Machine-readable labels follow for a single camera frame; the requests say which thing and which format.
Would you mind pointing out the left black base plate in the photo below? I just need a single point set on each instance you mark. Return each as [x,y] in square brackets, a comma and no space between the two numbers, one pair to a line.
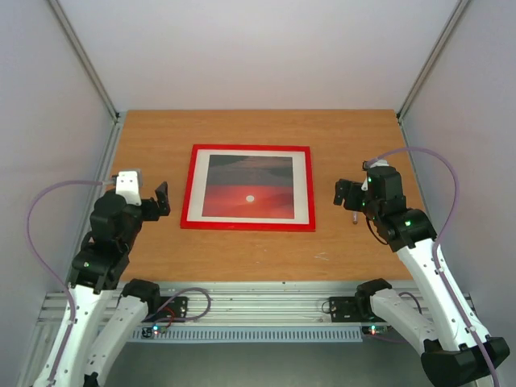
[175,311]

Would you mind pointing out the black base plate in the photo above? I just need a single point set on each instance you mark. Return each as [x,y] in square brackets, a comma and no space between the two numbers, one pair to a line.
[175,311]
[342,309]

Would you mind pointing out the left aluminium corner post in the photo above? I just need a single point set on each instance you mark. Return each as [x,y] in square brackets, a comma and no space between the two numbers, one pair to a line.
[81,54]

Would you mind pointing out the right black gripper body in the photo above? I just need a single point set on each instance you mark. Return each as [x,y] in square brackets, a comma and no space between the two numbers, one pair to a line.
[352,195]

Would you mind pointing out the right aluminium corner post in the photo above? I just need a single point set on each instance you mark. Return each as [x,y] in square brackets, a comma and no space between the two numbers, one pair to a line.
[453,20]

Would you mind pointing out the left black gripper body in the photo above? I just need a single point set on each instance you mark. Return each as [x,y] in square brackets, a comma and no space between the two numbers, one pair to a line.
[153,214]

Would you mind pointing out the sunset photo with white mat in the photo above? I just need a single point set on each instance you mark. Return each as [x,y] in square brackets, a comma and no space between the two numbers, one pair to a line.
[246,185]

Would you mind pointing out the aluminium rail base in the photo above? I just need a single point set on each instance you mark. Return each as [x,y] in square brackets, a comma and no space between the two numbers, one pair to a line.
[221,304]

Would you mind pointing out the red picture frame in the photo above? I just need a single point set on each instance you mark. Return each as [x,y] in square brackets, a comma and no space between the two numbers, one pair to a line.
[246,228]

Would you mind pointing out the grey slotted cable duct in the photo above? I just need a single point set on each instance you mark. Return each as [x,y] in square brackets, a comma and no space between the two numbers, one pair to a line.
[201,335]

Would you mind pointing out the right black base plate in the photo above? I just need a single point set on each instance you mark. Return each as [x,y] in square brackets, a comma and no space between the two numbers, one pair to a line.
[342,309]

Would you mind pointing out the aluminium corner post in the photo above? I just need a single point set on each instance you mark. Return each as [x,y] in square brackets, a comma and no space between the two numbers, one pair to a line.
[81,54]
[453,20]

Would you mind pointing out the circuit board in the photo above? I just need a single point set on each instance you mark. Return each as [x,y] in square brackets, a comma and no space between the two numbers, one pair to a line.
[376,329]
[152,332]

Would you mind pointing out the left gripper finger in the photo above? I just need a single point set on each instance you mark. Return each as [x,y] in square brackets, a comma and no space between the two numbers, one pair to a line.
[162,195]
[164,208]

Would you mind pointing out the left circuit board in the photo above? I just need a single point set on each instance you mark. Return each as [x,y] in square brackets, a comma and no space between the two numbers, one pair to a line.
[152,332]

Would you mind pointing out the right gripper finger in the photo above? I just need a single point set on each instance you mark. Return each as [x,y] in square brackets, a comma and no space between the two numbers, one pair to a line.
[342,186]
[339,197]

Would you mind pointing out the right circuit board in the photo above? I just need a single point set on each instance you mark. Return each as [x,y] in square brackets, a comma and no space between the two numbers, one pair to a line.
[376,329]

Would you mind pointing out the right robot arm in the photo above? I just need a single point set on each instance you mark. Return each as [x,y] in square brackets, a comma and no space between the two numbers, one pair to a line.
[455,348]

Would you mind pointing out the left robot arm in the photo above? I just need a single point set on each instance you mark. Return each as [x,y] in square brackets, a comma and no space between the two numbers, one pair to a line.
[83,352]

